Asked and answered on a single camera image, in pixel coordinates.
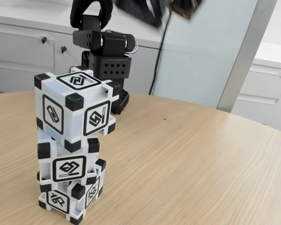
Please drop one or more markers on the white cube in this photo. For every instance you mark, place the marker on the white cube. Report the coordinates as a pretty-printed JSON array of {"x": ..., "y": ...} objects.
[
  {"x": 68, "y": 168},
  {"x": 72, "y": 110},
  {"x": 58, "y": 201}
]

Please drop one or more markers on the white drawer cabinet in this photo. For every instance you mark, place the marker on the white drawer cabinet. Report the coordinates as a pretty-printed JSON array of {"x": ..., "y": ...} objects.
[{"x": 271, "y": 93}]

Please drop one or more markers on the white cube, branching glyph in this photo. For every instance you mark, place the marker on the white cube, branching glyph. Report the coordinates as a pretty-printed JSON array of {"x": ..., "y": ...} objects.
[{"x": 58, "y": 201}]

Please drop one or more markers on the white low cabinet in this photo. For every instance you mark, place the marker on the white low cabinet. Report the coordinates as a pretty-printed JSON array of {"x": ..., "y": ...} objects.
[{"x": 21, "y": 58}]

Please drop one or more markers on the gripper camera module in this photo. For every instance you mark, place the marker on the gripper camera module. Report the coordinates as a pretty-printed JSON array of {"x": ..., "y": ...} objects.
[{"x": 187, "y": 9}]

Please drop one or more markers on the grey metal frame post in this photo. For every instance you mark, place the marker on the grey metal frame post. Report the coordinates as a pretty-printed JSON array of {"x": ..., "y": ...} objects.
[{"x": 248, "y": 47}]

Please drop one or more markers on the black cabinet lock key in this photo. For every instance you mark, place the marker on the black cabinet lock key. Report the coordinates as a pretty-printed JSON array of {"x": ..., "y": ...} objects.
[
  {"x": 44, "y": 39},
  {"x": 63, "y": 48}
]

